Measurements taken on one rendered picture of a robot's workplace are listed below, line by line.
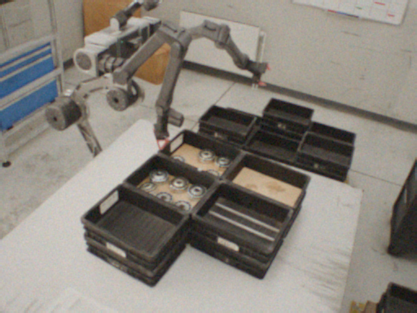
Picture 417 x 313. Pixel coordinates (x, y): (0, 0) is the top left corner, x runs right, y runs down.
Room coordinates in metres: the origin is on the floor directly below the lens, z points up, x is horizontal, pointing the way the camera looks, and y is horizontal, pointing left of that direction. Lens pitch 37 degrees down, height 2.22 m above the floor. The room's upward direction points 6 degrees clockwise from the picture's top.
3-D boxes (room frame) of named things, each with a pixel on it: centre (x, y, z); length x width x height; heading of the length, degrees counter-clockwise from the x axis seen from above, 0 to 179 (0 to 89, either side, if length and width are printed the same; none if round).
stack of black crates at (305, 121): (2.95, -0.62, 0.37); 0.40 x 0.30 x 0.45; 70
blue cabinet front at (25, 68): (2.93, 1.65, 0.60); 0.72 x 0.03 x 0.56; 160
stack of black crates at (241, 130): (2.71, -0.10, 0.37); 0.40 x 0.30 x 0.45; 70
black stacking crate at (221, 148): (1.77, 0.06, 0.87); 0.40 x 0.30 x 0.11; 65
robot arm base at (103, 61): (1.66, 0.51, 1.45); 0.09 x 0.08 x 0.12; 160
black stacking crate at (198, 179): (1.50, 0.18, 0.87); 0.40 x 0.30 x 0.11; 65
